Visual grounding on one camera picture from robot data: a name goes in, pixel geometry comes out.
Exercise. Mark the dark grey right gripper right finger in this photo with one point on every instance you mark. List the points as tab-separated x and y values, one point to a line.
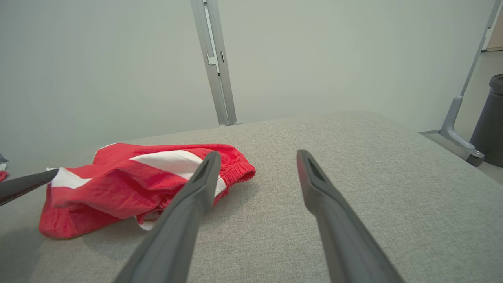
346	243

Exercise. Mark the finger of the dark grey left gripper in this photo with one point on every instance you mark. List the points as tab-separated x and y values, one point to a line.
23	186

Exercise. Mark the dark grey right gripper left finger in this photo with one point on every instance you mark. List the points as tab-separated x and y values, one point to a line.
177	236

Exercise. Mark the red shorts with white stripes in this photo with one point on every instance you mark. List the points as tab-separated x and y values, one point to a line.
118	192

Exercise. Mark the black trash bin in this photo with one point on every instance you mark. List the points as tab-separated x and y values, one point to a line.
491	125

